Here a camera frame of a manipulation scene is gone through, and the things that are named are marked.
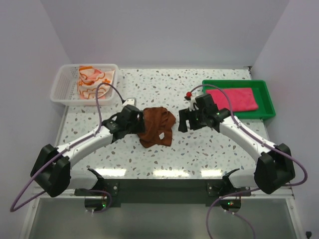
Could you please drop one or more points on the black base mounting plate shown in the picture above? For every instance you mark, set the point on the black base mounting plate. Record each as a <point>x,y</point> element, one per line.
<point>159,191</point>

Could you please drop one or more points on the pink microfibre towel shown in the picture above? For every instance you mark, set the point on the pink microfibre towel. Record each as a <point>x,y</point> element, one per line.
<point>241,99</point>

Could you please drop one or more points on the green plastic tray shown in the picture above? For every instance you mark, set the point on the green plastic tray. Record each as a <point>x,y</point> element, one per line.
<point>260,91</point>

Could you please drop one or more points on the aluminium rail frame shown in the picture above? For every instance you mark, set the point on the aluminium rail frame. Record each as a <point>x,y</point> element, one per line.
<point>258,216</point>

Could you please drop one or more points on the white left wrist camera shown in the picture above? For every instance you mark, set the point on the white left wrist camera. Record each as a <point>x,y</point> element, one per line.
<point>129,101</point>

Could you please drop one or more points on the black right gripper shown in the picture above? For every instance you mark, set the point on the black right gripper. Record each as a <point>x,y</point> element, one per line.
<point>185,114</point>

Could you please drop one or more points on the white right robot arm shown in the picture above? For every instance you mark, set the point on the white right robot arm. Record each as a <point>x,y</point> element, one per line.
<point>274,168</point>

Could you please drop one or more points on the white plastic laundry basket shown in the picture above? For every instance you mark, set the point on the white plastic laundry basket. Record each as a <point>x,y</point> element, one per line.
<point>64,88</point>

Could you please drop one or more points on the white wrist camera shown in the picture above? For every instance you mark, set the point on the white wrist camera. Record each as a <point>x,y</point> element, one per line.
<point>129,101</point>
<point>192,101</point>

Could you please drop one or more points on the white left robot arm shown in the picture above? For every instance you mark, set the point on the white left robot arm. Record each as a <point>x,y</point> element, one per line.
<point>53,168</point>

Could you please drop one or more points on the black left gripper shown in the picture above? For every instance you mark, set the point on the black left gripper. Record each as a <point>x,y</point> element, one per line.
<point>139,127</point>

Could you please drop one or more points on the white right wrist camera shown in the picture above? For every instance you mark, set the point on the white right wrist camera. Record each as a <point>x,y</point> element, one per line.
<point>192,101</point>

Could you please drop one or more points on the brown towel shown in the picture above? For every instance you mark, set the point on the brown towel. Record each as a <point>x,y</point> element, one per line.
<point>158,124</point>

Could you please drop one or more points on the orange patterned cream towel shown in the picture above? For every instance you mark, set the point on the orange patterned cream towel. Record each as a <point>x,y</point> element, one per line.
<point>89,79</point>

